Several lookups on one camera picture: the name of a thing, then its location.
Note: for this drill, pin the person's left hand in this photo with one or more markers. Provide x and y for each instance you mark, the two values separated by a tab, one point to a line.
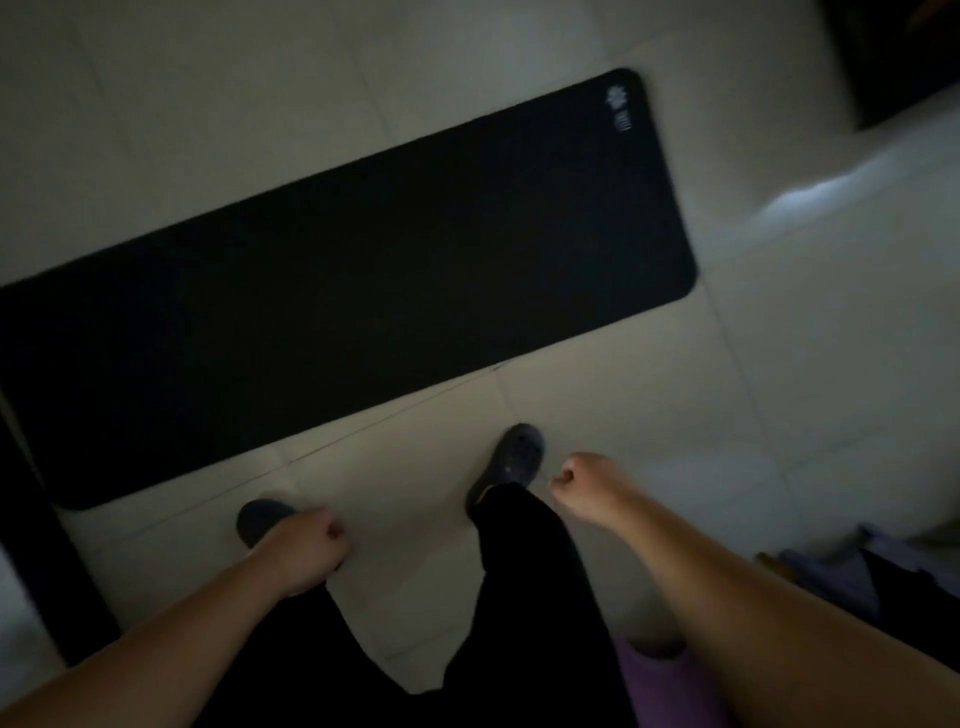
304	547

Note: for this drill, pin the person's right hand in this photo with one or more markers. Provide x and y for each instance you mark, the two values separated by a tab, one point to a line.
596	487

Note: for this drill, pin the person's left fingers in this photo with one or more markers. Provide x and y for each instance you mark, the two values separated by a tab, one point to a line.
337	544

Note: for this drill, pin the person's right fingers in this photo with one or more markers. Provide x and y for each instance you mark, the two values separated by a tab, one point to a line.
566	480

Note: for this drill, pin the person's right forearm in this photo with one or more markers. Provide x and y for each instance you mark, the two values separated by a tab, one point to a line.
780	622

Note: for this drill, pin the person's left forearm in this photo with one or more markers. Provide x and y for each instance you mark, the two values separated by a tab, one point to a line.
150	652

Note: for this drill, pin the dark clog shoe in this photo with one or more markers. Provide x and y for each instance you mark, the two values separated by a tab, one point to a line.
264	519
514	461

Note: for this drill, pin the black trousers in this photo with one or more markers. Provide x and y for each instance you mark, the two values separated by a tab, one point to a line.
465	630

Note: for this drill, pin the black yoga mat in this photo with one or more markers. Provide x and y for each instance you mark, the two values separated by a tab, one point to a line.
352	285

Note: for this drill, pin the dark furniture leg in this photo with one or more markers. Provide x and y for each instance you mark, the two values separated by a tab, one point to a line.
45	555

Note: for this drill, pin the pile of dark clothes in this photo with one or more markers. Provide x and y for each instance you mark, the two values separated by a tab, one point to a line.
885	581

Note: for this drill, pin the dark furniture piece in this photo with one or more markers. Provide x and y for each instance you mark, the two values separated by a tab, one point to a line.
896	56

